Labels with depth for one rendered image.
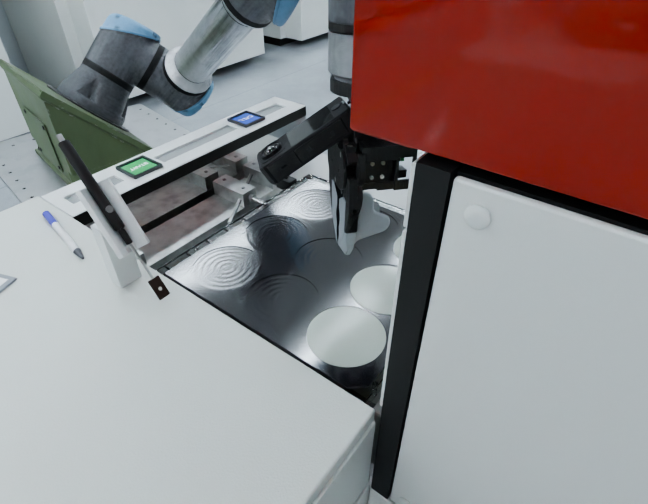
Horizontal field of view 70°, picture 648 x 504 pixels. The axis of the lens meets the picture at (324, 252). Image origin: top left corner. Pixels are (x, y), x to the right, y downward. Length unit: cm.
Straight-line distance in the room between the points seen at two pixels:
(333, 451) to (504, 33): 34
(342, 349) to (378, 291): 11
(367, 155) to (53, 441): 39
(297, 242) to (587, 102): 56
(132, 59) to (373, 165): 80
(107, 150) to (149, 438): 77
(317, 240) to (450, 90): 51
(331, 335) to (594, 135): 42
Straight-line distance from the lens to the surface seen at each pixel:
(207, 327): 52
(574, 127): 24
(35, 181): 123
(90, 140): 110
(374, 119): 28
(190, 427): 45
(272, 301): 63
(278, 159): 48
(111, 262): 58
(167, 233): 82
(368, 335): 59
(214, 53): 107
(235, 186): 87
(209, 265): 71
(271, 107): 108
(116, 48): 120
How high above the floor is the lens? 134
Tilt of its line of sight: 39 degrees down
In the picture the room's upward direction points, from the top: straight up
